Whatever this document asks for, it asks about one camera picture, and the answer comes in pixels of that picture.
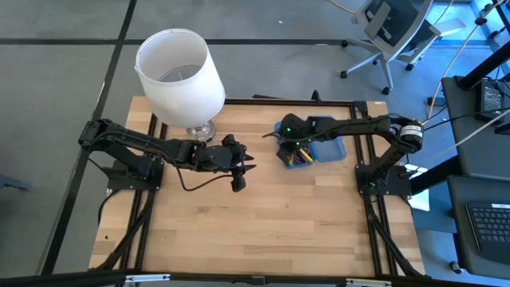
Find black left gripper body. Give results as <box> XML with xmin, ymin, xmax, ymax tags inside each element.
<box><xmin>204</xmin><ymin>133</ymin><xmax>246</xmax><ymax>177</ymax></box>

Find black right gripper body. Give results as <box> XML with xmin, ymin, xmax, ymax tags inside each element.
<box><xmin>277</xmin><ymin>138</ymin><xmax>308</xmax><ymax>166</ymax></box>

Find blue plastic pencil box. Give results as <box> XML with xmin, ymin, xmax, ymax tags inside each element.
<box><xmin>273</xmin><ymin>115</ymin><xmax>348</xmax><ymax>171</ymax></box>

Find white shade silver table lamp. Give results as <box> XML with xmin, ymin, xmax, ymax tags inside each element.
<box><xmin>133</xmin><ymin>27</ymin><xmax>227</xmax><ymax>144</ymax></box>

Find black rig strut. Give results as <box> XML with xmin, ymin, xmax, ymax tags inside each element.
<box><xmin>409</xmin><ymin>154</ymin><xmax>463</xmax><ymax>196</ymax></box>
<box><xmin>457</xmin><ymin>39</ymin><xmax>510</xmax><ymax>91</ymax></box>

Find grey office chair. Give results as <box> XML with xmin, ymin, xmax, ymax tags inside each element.
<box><xmin>339</xmin><ymin>0</ymin><xmax>468</xmax><ymax>96</ymax></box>

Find dark grey desk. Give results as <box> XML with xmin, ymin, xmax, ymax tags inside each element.
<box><xmin>441</xmin><ymin>75</ymin><xmax>510</xmax><ymax>183</ymax></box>
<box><xmin>446</xmin><ymin>174</ymin><xmax>510</xmax><ymax>281</ymax></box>

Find black rig crossbar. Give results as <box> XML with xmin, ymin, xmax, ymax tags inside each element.
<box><xmin>0</xmin><ymin>269</ymin><xmax>510</xmax><ymax>287</ymax></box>

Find black power adapter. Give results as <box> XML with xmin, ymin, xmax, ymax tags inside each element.
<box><xmin>475</xmin><ymin>79</ymin><xmax>508</xmax><ymax>124</ymax></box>

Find black keyboard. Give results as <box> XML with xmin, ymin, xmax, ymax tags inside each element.
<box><xmin>465</xmin><ymin>202</ymin><xmax>510</xmax><ymax>266</ymax></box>

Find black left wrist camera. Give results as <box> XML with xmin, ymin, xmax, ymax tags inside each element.
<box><xmin>229</xmin><ymin>174</ymin><xmax>249</xmax><ymax>194</ymax></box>

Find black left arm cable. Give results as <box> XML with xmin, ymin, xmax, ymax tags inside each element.
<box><xmin>174</xmin><ymin>161</ymin><xmax>236</xmax><ymax>193</ymax></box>

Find black table frame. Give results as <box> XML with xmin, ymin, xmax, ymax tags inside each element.
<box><xmin>89</xmin><ymin>90</ymin><xmax>427</xmax><ymax>280</ymax></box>

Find yellow hanging cable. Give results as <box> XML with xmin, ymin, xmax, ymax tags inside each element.
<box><xmin>426</xmin><ymin>0</ymin><xmax>499</xmax><ymax>119</ymax></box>

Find white cable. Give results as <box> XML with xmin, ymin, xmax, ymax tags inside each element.
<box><xmin>433</xmin><ymin>113</ymin><xmax>510</xmax><ymax>159</ymax></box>

